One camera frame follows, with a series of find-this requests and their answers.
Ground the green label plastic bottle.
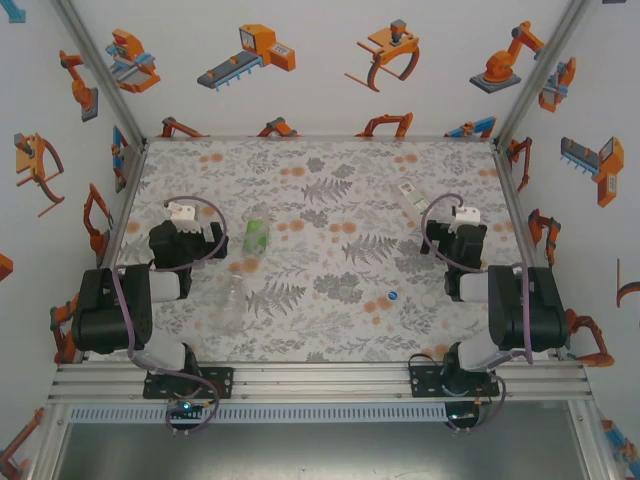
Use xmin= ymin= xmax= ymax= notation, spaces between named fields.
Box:
xmin=241 ymin=207 xmax=272 ymax=259

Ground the clear bottle white green label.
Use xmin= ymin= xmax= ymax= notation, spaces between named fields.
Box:
xmin=396 ymin=180 xmax=427 ymax=227

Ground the clear unlabelled plastic bottle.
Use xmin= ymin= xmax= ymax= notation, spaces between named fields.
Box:
xmin=208 ymin=269 xmax=252 ymax=337

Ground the grey floral table cloth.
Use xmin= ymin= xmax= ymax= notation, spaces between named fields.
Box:
xmin=102 ymin=139 xmax=540 ymax=364

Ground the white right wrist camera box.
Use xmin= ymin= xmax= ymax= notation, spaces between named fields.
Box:
xmin=452 ymin=204 xmax=482 ymax=234

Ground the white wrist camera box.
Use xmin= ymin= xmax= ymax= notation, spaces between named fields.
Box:
xmin=452 ymin=204 xmax=482 ymax=234
xmin=164 ymin=198 xmax=209 ymax=235

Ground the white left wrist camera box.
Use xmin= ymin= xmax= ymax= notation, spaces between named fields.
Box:
xmin=164 ymin=198 xmax=209 ymax=235

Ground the aluminium table side rail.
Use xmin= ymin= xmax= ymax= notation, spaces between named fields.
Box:
xmin=94 ymin=139 xmax=149 ymax=274
xmin=492 ymin=143 xmax=544 ymax=271

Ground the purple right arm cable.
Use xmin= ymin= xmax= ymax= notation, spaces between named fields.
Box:
xmin=421 ymin=193 xmax=535 ymax=434

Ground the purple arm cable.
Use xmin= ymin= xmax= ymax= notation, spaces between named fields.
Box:
xmin=421 ymin=193 xmax=535 ymax=434
xmin=112 ymin=196 xmax=227 ymax=439

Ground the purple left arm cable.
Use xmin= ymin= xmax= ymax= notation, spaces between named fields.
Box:
xmin=112 ymin=196 xmax=227 ymax=439

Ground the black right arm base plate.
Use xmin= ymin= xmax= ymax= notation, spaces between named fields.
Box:
xmin=408 ymin=363 xmax=501 ymax=399

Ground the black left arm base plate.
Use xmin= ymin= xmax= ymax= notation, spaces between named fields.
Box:
xmin=143 ymin=366 xmax=236 ymax=400

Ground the aluminium frame rail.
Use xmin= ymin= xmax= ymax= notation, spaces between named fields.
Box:
xmin=47 ymin=362 xmax=594 ymax=404

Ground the aluminium frame post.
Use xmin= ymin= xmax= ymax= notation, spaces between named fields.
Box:
xmin=492 ymin=0 xmax=594 ymax=147
xmin=52 ymin=0 xmax=149 ymax=147

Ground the white slotted cable duct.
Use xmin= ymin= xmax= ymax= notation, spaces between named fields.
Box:
xmin=67 ymin=402 xmax=449 ymax=424

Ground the aluminium frame leg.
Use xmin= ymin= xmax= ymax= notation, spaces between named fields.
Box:
xmin=27 ymin=402 xmax=71 ymax=480
xmin=569 ymin=399 xmax=617 ymax=480

